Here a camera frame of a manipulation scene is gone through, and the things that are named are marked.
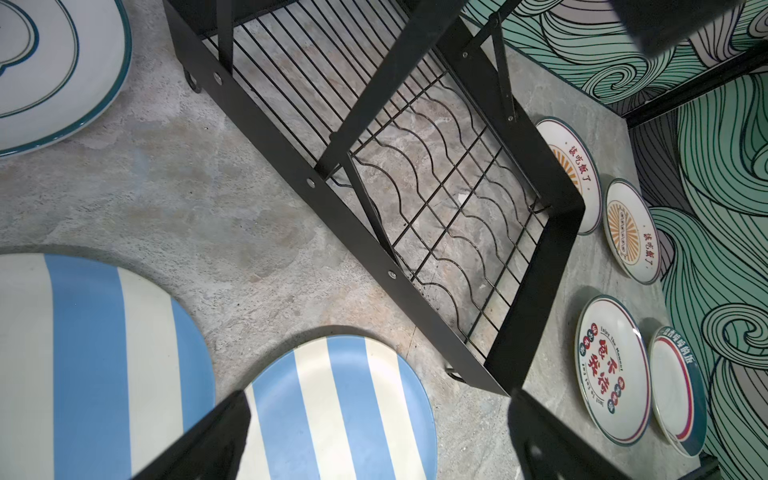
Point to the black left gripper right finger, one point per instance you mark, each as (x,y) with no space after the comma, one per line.
(547,449)

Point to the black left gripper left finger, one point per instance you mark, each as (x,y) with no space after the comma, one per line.
(211,449)

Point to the blue striped plate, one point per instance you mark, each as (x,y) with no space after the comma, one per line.
(101,369)
(339,407)

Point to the black dish rack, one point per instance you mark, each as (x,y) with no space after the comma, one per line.
(397,125)

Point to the white plate red characters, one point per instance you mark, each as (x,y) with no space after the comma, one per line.
(612,370)

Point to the white plate teal red rim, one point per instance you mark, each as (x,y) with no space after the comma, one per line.
(678,392)

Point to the right sunburst pattern plate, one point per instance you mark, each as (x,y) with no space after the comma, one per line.
(631,232)

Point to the sunburst pattern plate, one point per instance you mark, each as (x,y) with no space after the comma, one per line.
(576,160)
(631,232)

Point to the left sunburst pattern plate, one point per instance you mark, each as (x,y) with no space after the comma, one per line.
(576,160)

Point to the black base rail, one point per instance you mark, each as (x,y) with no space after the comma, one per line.
(709,469)

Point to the white plate green ring motif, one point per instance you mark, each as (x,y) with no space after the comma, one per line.
(63,63)

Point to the black corner frame post right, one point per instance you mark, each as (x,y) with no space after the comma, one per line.
(744,63)

